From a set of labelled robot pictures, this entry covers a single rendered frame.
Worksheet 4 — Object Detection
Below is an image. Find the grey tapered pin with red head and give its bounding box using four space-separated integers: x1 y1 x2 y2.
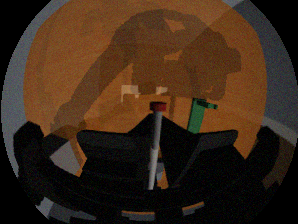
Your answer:
148 101 166 189

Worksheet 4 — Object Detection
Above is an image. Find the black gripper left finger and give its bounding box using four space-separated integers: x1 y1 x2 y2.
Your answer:
76 113 153 189

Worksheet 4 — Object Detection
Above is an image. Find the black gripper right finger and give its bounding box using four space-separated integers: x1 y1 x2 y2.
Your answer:
160 116 238 188

